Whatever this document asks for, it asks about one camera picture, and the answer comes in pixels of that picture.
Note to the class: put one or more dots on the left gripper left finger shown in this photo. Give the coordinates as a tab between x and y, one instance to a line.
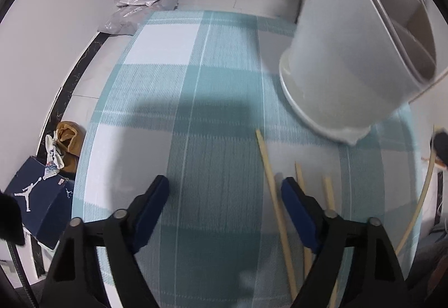
74	278

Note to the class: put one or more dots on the navy jordan shoe box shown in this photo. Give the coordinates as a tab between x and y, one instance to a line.
45	204

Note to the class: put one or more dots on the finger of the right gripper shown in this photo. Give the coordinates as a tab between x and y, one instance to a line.
439	143

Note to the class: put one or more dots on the white utensil holder cup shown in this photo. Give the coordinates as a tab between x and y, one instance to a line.
352	63

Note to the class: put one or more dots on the tan suede shoe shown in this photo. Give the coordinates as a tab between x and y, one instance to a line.
70	141

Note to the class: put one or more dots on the teal plaid placemat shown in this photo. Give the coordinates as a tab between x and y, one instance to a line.
186	100

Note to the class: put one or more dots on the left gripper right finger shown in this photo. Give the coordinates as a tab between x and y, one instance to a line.
375	277

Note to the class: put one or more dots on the lower grey plastic parcel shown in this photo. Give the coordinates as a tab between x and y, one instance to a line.
128	19

